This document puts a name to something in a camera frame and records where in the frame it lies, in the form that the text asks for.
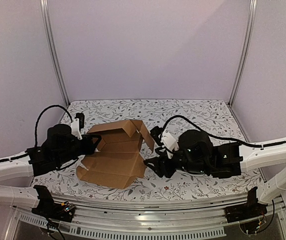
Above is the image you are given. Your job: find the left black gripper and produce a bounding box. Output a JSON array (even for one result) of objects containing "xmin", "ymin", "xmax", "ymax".
[{"xmin": 55, "ymin": 133, "xmax": 101, "ymax": 166}]

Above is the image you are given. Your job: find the brown cardboard box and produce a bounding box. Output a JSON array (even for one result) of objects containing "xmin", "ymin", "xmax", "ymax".
[{"xmin": 76, "ymin": 119, "xmax": 155, "ymax": 189}]

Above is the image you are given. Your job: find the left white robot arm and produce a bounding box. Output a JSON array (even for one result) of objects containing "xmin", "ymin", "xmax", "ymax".
[{"xmin": 0, "ymin": 122, "xmax": 102, "ymax": 217}]

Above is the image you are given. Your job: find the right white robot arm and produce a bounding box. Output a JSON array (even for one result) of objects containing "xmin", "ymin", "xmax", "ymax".
[{"xmin": 144, "ymin": 127, "xmax": 286, "ymax": 218}]

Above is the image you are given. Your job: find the floral patterned table mat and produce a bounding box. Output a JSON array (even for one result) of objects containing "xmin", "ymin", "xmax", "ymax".
[{"xmin": 32, "ymin": 99, "xmax": 264, "ymax": 202}]

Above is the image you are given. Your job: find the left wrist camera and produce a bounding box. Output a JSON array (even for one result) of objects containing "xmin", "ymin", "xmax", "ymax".
[{"xmin": 71, "ymin": 112, "xmax": 85, "ymax": 140}]

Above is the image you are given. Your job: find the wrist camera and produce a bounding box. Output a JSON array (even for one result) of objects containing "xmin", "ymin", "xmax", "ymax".
[
  {"xmin": 71, "ymin": 112, "xmax": 85, "ymax": 140},
  {"xmin": 150, "ymin": 126, "xmax": 179, "ymax": 159}
]

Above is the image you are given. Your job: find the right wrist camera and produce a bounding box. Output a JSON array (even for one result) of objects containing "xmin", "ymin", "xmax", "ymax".
[{"xmin": 150, "ymin": 126, "xmax": 179, "ymax": 159}]

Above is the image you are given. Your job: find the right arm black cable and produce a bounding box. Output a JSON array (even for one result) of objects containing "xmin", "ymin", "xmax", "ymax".
[{"xmin": 161, "ymin": 114, "xmax": 286, "ymax": 148}]

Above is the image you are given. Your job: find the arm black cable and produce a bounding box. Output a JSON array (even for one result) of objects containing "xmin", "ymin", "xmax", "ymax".
[
  {"xmin": 0, "ymin": 104, "xmax": 74, "ymax": 166},
  {"xmin": 161, "ymin": 114, "xmax": 286, "ymax": 148}
]

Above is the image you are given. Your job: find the front aluminium rail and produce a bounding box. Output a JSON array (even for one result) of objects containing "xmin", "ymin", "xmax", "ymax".
[{"xmin": 3, "ymin": 197, "xmax": 286, "ymax": 240}]

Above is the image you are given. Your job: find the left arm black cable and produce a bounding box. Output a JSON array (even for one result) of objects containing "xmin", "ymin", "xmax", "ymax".
[{"xmin": 0, "ymin": 104, "xmax": 74, "ymax": 166}]

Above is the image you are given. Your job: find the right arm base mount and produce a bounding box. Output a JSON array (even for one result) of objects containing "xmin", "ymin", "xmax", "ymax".
[{"xmin": 224, "ymin": 186, "xmax": 267, "ymax": 223}]

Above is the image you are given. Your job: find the left aluminium frame post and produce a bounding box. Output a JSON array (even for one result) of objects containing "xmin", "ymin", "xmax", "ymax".
[{"xmin": 39, "ymin": 0, "xmax": 70, "ymax": 106}]

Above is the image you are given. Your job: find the aluminium frame post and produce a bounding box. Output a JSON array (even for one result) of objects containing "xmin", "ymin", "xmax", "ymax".
[
  {"xmin": 228, "ymin": 0, "xmax": 258, "ymax": 108},
  {"xmin": 39, "ymin": 0, "xmax": 70, "ymax": 106}
]

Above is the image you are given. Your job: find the right aluminium frame post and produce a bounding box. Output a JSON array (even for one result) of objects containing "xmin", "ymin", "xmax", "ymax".
[{"xmin": 228, "ymin": 0, "xmax": 258, "ymax": 108}]

